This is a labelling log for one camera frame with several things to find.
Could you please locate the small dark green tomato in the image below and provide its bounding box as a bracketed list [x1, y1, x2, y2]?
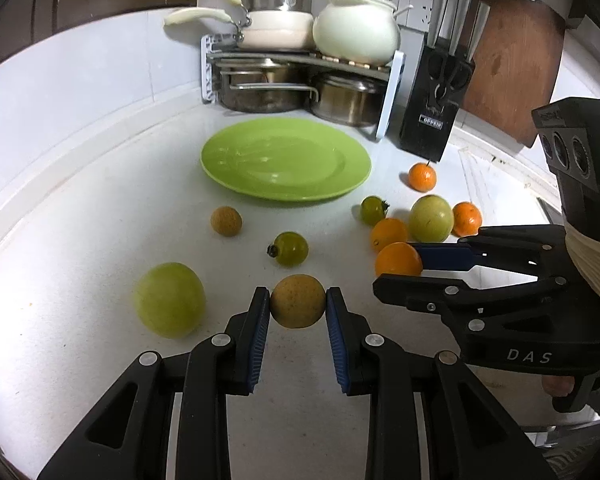
[360, 195, 389, 226]
[266, 232, 309, 268]

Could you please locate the brown wooden cutting board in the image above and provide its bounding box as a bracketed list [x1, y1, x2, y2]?
[463, 0, 572, 148]

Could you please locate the steel pot lower right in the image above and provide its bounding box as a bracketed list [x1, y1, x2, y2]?
[310, 72, 386, 127]

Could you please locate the brown longan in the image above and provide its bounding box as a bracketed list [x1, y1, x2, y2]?
[271, 274, 326, 330]
[210, 206, 242, 237]

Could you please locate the cream saucepan stack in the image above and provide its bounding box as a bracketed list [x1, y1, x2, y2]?
[163, 0, 315, 51]

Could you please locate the right human hand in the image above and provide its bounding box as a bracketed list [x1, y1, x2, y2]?
[542, 376, 576, 398]

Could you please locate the green plate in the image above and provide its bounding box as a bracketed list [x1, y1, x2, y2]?
[200, 117, 372, 203]

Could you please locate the orange tangerine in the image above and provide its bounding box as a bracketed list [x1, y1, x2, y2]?
[370, 218, 410, 252]
[375, 242, 422, 276]
[407, 162, 437, 193]
[453, 202, 482, 237]

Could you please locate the black knife block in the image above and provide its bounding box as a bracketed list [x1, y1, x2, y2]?
[400, 0, 491, 162]

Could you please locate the large green tomato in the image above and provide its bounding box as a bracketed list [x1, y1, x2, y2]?
[133, 262, 206, 339]
[408, 194, 454, 243]

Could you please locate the steel pot lower left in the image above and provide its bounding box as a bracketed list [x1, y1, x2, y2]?
[214, 58, 318, 114]

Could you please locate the white ceramic pot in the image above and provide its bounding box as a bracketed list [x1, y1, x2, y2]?
[312, 0, 408, 66]

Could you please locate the black camera module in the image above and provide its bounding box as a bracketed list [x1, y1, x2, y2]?
[531, 98, 600, 242]

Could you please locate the grey pot rack shelf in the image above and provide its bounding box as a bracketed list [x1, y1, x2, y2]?
[200, 34, 405, 140]

